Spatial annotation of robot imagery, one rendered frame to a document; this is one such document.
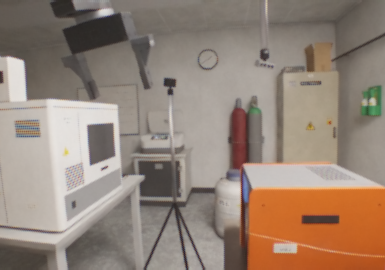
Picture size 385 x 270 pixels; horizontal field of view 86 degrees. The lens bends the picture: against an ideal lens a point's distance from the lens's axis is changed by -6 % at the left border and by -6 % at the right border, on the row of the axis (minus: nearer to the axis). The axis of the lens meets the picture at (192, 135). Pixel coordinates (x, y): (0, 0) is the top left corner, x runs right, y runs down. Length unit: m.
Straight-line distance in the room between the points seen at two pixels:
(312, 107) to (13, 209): 3.44
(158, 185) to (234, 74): 2.15
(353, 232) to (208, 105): 3.18
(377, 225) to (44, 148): 1.16
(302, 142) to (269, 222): 2.89
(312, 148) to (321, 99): 0.73
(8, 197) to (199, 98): 3.11
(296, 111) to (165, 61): 2.26
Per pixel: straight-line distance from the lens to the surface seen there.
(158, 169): 3.29
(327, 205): 0.77
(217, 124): 3.73
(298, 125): 3.53
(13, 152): 1.10
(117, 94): 4.17
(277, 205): 0.73
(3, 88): 1.12
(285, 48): 4.00
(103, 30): 0.48
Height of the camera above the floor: 1.36
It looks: 5 degrees down
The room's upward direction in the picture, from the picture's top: 2 degrees counter-clockwise
